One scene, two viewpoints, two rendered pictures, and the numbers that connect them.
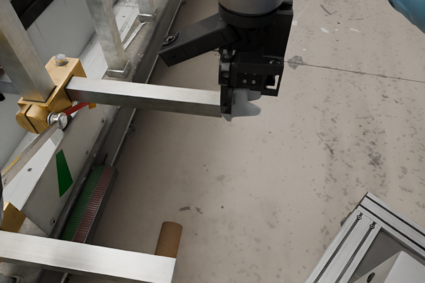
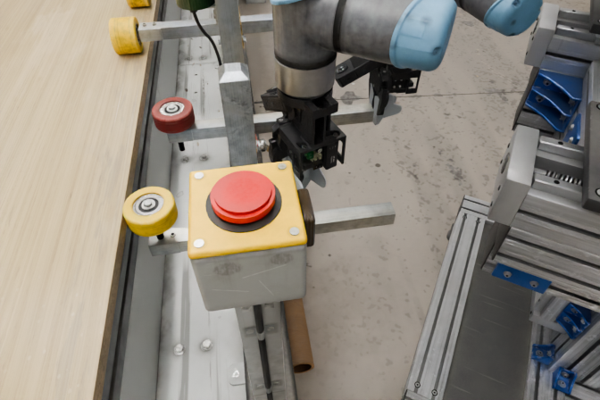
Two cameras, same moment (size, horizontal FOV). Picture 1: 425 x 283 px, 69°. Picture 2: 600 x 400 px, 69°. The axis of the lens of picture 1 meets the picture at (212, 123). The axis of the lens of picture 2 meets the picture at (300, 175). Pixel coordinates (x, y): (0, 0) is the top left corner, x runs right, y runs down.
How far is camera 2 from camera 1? 0.55 m
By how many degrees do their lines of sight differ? 13
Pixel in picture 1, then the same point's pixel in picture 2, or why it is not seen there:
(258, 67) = (405, 74)
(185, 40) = (357, 66)
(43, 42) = not seen: hidden behind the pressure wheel
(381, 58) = (431, 78)
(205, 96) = (359, 108)
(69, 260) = (326, 219)
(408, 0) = (495, 22)
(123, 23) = (199, 80)
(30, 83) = not seen: hidden behind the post
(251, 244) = (371, 280)
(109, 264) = (352, 214)
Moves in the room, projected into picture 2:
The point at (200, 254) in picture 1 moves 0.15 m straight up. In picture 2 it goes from (325, 304) to (327, 281)
